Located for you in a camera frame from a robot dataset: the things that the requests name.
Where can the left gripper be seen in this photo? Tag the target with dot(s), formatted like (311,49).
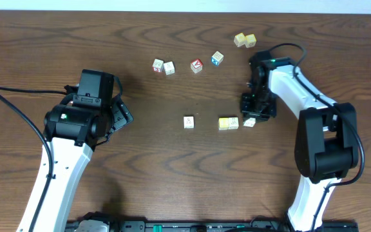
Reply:
(123,114)

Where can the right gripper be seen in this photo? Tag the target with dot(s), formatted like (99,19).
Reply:
(248,112)

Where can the wooden block with M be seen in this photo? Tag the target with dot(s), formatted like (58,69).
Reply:
(250,122)

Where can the wooden block with figure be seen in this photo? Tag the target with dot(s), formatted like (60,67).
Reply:
(233,123)

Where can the yellow top block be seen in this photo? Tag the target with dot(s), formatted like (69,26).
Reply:
(223,123)

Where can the yellow block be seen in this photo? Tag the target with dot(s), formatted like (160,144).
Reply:
(240,39)
(223,123)
(250,40)

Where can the wooden A block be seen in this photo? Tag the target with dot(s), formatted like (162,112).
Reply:
(189,122)

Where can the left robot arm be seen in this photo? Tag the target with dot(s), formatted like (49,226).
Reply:
(86,118)

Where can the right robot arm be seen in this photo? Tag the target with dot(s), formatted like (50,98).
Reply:
(327,145)

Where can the red sided block far left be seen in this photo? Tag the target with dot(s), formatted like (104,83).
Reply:
(158,65)

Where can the blue sided letter block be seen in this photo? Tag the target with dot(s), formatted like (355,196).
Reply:
(217,58)

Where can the yellow block far right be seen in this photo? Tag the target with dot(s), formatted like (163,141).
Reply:
(250,40)

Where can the plain wooden block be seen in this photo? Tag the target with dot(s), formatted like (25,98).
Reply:
(169,68)

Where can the yellow block far left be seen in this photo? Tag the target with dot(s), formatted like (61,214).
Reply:
(240,39)

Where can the red A letter block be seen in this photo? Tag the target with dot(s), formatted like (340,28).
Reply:
(196,66)

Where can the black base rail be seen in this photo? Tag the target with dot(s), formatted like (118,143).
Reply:
(141,226)

